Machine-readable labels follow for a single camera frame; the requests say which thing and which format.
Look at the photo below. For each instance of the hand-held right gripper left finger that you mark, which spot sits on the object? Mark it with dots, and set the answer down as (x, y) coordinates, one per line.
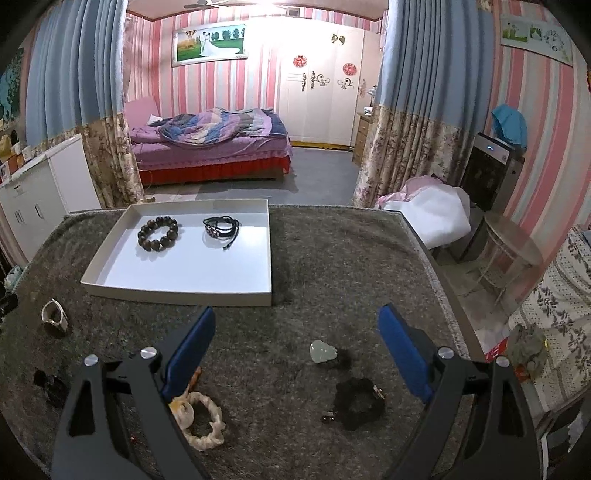
(196, 344)

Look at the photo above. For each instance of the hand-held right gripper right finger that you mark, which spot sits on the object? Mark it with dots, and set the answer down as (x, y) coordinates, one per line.
(401, 348)

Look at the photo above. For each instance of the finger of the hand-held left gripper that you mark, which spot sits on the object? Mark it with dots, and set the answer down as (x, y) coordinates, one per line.
(7, 308)

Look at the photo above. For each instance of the silver bangle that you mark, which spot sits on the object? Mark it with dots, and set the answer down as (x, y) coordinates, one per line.
(55, 318)

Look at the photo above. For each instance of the black fuzzy scrunchie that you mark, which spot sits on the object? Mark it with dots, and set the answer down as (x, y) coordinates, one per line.
(359, 404)

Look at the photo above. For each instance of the pale jade pendant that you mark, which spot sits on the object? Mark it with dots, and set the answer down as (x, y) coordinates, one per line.
(322, 353)

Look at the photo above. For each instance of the white shallow tray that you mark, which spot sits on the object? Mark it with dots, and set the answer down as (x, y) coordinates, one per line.
(194, 258)

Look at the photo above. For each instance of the dark hair clip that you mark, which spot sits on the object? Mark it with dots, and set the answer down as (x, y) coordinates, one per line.
(55, 392)

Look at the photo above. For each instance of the red packet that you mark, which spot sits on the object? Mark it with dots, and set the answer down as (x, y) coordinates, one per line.
(497, 350)

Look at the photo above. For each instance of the white low cabinet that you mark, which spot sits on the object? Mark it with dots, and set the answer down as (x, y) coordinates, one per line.
(41, 194)

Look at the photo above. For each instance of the grey green cloth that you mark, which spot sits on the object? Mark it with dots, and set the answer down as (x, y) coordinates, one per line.
(528, 348)

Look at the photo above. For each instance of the white and pink cover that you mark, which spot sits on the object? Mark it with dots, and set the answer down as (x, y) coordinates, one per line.
(438, 212)

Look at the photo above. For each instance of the round glass side table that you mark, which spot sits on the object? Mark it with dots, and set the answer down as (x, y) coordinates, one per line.
(510, 240)

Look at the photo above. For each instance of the floral sofa cover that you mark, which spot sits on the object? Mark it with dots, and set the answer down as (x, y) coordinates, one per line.
(561, 295)

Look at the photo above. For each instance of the purple bed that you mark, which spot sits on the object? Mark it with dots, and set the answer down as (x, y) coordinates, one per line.
(207, 159)

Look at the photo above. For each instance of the black standing appliance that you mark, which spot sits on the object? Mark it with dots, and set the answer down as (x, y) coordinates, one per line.
(489, 177)

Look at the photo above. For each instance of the wooden nightstand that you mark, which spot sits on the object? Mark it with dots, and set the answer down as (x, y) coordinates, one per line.
(362, 138)

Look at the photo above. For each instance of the striped purple quilt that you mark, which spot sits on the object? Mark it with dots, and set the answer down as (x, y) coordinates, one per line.
(221, 127)

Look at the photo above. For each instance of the blue floral curtain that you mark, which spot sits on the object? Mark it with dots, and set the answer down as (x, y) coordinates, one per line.
(74, 83)
(425, 92)

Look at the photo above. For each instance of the pink headboard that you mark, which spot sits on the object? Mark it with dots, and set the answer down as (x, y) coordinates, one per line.
(142, 113)

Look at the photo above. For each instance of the blue cloth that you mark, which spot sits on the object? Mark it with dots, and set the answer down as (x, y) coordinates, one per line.
(508, 127)

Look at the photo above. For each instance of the white wardrobe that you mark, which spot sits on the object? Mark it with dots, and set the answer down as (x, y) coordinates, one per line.
(318, 106)

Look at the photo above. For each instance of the framed wedding photo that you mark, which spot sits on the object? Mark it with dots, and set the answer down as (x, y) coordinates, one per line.
(210, 44)

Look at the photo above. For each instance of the ceiling fan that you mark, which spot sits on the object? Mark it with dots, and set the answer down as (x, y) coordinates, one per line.
(203, 4)

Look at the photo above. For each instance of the green wall picture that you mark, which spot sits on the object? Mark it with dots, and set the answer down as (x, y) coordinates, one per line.
(11, 92)

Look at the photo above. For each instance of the wall poster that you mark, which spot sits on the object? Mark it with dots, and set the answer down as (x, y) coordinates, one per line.
(535, 39)

